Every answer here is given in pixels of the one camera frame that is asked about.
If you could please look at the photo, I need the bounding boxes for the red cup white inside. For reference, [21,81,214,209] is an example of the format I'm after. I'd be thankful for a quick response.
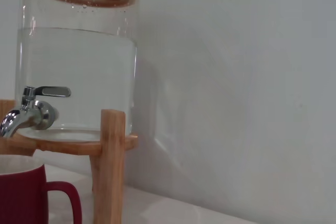
[0,155,82,224]

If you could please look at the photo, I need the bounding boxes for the chrome faucet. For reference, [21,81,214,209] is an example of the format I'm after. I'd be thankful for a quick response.
[0,86,60,138]

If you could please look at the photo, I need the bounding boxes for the wooden dispenser stand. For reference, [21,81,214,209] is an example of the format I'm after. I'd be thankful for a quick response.
[0,99,139,224]

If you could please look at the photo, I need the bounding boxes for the glass water dispenser jar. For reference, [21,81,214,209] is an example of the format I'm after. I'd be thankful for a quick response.
[15,0,139,141]

